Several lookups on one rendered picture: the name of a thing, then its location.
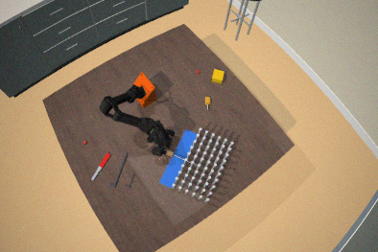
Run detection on yellow ribbed screwdriver handle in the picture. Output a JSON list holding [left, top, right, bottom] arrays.
[[205, 97, 210, 110]]

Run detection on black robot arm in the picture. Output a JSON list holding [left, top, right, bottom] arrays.
[[99, 85, 168, 147]]

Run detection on tan wooden-handled tool with thin metal shaft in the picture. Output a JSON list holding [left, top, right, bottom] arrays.
[[166, 148, 184, 160]]

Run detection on yellow box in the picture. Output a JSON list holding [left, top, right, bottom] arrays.
[[211, 69, 224, 83]]

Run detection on blue rectangular strip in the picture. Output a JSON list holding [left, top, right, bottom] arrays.
[[159, 129, 197, 188]]

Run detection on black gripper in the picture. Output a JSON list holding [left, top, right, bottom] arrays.
[[152, 129, 175, 157]]

